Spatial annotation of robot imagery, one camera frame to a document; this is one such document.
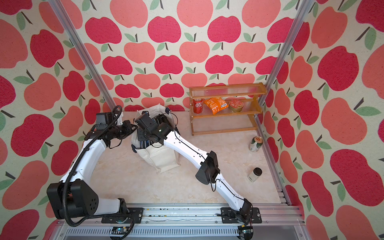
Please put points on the green label drink can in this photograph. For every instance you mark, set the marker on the green label drink can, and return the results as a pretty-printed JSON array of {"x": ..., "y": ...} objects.
[{"x": 256, "y": 143}]

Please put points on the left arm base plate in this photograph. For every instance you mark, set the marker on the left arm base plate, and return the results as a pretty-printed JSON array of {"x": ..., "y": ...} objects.
[{"x": 125, "y": 217}]

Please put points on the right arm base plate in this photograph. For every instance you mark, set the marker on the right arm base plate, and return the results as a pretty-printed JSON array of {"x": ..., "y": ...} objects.
[{"x": 229, "y": 216}]

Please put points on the orange snack bag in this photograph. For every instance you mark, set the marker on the orange snack bag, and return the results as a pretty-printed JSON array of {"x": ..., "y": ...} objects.
[{"x": 216, "y": 105}]

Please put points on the aluminium front rail frame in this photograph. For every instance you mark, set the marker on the aluminium front rail frame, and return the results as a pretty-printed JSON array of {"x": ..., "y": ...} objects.
[{"x": 190, "y": 222}]

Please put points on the blue paddle case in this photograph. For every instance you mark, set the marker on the blue paddle case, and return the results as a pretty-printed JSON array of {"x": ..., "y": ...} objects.
[{"x": 137, "y": 144}]

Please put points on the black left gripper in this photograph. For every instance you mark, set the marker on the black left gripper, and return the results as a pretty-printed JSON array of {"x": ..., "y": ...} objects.
[{"x": 127, "y": 124}]

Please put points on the small black-capped jar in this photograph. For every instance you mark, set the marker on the small black-capped jar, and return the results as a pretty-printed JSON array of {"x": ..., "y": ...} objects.
[{"x": 255, "y": 174}]

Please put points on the red lidded round tin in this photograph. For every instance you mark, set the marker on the red lidded round tin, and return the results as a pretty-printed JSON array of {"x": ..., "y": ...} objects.
[{"x": 236, "y": 106}]

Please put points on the white canvas tote bag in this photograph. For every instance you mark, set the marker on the white canvas tote bag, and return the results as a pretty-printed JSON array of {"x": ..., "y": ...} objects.
[{"x": 158, "y": 156}]

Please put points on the red soda can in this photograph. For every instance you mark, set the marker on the red soda can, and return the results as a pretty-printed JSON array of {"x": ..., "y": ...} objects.
[{"x": 197, "y": 106}]

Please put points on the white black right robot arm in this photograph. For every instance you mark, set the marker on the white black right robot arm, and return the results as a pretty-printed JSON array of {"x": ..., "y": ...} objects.
[{"x": 207, "y": 163}]

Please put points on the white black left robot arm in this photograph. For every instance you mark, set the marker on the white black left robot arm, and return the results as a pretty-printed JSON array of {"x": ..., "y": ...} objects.
[{"x": 72, "y": 199}]

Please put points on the wooden two-tier shelf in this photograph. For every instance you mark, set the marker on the wooden two-tier shelf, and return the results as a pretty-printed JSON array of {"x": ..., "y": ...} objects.
[{"x": 248, "y": 94}]

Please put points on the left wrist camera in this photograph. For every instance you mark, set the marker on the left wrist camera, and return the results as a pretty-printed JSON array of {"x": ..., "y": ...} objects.
[{"x": 104, "y": 119}]

